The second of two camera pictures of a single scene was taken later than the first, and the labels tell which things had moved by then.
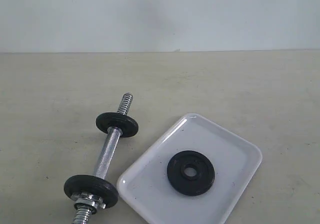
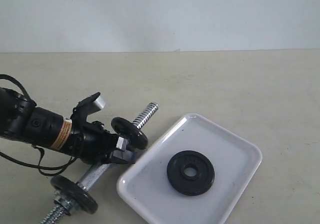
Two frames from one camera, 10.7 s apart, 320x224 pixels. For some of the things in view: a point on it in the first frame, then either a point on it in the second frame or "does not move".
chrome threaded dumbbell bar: [83, 215] to [62, 205]
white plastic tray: [143, 188] does not move
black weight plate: [194, 185] does not move
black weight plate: [102, 187] to [74, 193]
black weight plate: [129, 126] to [126, 128]
